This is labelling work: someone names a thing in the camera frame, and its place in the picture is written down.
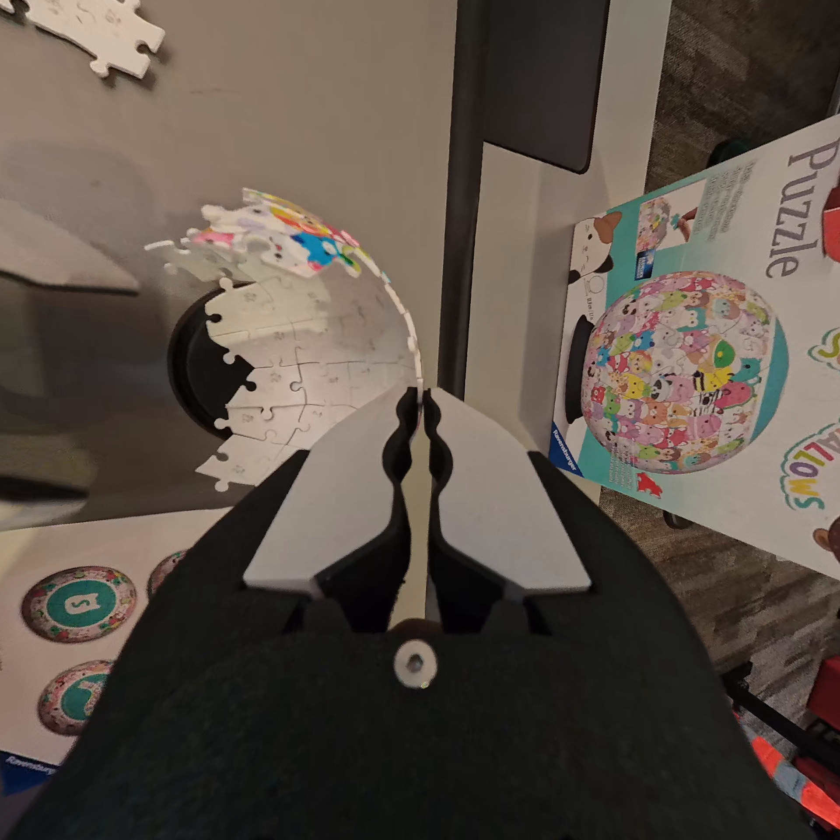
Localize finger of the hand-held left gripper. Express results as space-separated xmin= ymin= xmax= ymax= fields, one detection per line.
xmin=0 ymin=199 xmax=143 ymax=294

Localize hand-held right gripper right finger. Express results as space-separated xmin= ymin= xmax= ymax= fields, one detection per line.
xmin=423 ymin=388 xmax=592 ymax=599

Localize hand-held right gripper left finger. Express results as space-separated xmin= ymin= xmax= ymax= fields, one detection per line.
xmin=241 ymin=389 xmax=418 ymax=598

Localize partly built white puzzle ball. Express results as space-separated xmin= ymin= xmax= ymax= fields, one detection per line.
xmin=143 ymin=187 xmax=429 ymax=490

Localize loose white puzzle pieces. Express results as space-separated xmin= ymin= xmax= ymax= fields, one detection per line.
xmin=0 ymin=0 xmax=169 ymax=81

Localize colourful puzzle ball box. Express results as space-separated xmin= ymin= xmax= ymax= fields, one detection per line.
xmin=550 ymin=115 xmax=840 ymax=582

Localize printed instruction sheet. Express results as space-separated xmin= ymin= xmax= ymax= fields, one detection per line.
xmin=0 ymin=508 xmax=232 ymax=796

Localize black mat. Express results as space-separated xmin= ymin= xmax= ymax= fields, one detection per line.
xmin=482 ymin=0 xmax=613 ymax=175

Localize black ring stand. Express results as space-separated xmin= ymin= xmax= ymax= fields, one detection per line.
xmin=166 ymin=285 xmax=258 ymax=435

